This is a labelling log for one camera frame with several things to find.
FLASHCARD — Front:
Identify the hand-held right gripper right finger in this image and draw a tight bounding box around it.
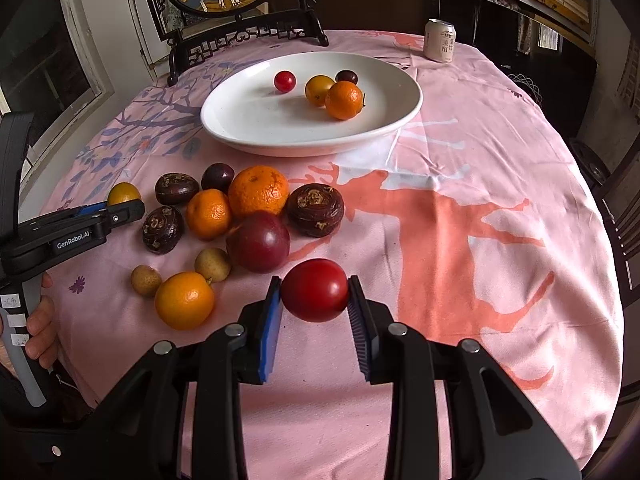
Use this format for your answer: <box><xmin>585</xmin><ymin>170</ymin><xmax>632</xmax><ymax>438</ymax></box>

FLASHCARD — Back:
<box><xmin>347</xmin><ymin>275</ymin><xmax>583</xmax><ymax>480</ymax></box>

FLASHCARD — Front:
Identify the person's left forearm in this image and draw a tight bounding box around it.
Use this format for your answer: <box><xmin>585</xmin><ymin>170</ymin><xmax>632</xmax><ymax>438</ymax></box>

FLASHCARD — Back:
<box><xmin>0</xmin><ymin>360</ymin><xmax>98</xmax><ymax>431</ymax></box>

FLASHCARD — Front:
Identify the smooth orange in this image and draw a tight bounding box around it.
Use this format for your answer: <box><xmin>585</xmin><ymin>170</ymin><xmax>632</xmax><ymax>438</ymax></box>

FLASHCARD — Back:
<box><xmin>154</xmin><ymin>271</ymin><xmax>216</xmax><ymax>331</ymax></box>

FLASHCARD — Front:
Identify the small orange mandarin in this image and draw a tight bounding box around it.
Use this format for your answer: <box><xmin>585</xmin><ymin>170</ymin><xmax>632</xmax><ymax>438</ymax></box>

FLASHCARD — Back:
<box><xmin>186</xmin><ymin>188</ymin><xmax>234</xmax><ymax>241</ymax></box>
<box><xmin>325</xmin><ymin>80</ymin><xmax>365</xmax><ymax>121</ymax></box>

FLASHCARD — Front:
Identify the tan longan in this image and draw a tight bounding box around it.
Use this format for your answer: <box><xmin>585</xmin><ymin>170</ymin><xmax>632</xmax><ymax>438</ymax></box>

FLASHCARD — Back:
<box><xmin>194</xmin><ymin>247</ymin><xmax>232</xmax><ymax>282</ymax></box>
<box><xmin>131</xmin><ymin>265</ymin><xmax>163</xmax><ymax>297</ymax></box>

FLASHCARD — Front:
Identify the large bumpy orange mandarin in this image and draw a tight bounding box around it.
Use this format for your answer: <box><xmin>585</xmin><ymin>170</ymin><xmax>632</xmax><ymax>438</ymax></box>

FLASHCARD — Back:
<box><xmin>228</xmin><ymin>165</ymin><xmax>290</xmax><ymax>220</ymax></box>

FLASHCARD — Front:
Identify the dark wooden chair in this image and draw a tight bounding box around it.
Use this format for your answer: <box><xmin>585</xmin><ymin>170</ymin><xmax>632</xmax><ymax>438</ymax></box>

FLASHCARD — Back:
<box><xmin>567</xmin><ymin>135</ymin><xmax>640</xmax><ymax>311</ymax></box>

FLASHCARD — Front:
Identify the yellow cherry tomato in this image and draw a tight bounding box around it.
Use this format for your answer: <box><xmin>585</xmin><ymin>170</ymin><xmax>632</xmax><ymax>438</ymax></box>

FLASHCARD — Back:
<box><xmin>107</xmin><ymin>182</ymin><xmax>142</xmax><ymax>207</ymax></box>
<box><xmin>305</xmin><ymin>75</ymin><xmax>336</xmax><ymax>108</ymax></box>

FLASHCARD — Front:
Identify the white oval plate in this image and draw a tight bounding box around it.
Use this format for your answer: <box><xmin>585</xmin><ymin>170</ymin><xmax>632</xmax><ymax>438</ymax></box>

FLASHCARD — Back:
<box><xmin>200</xmin><ymin>51</ymin><xmax>424</xmax><ymax>157</ymax></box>

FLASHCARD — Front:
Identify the dark red passion fruit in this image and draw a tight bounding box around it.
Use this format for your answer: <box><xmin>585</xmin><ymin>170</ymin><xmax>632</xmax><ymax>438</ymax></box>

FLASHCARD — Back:
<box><xmin>225</xmin><ymin>210</ymin><xmax>291</xmax><ymax>274</ymax></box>

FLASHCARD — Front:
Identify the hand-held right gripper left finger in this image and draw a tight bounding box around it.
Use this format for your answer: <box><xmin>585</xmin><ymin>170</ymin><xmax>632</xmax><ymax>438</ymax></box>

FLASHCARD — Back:
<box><xmin>75</xmin><ymin>276</ymin><xmax>285</xmax><ymax>480</ymax></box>

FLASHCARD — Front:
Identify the large red tomato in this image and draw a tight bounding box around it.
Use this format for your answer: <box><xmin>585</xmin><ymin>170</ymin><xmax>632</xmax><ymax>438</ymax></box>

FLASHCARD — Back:
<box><xmin>280</xmin><ymin>258</ymin><xmax>349</xmax><ymax>324</ymax></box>

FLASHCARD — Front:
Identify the white framed window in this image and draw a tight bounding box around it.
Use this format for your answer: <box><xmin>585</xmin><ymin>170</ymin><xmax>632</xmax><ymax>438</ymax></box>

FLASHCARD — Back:
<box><xmin>0</xmin><ymin>0</ymin><xmax>118</xmax><ymax>171</ymax></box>

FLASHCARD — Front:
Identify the beige drink can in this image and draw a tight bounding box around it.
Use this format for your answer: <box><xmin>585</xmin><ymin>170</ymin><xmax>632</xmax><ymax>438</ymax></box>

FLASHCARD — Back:
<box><xmin>424</xmin><ymin>18</ymin><xmax>455</xmax><ymax>64</ymax></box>

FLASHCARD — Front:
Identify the large dark brown water chestnut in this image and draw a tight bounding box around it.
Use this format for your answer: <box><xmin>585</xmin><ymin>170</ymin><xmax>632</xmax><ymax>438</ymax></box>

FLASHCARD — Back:
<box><xmin>285</xmin><ymin>183</ymin><xmax>345</xmax><ymax>238</ymax></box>

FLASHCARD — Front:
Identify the person's left hand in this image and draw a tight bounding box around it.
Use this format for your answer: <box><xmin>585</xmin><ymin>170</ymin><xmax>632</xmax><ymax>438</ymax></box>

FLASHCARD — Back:
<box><xmin>25</xmin><ymin>272</ymin><xmax>59</xmax><ymax>368</ymax></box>

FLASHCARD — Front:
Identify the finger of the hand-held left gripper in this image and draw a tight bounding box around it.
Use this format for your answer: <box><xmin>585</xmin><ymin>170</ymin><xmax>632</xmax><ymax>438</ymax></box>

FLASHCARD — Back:
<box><xmin>102</xmin><ymin>199</ymin><xmax>146</xmax><ymax>230</ymax></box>
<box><xmin>62</xmin><ymin>202</ymin><xmax>110</xmax><ymax>217</ymax></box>

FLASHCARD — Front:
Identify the dark purple cherry tomato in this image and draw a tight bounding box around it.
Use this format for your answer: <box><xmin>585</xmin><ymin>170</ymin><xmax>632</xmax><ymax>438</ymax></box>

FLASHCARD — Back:
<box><xmin>201</xmin><ymin>162</ymin><xmax>236</xmax><ymax>194</ymax></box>

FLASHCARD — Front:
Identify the pink printed tablecloth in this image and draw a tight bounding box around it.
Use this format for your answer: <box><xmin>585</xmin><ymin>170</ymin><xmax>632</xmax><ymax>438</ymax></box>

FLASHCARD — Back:
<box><xmin>47</xmin><ymin>29</ymin><xmax>626</xmax><ymax>472</ymax></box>

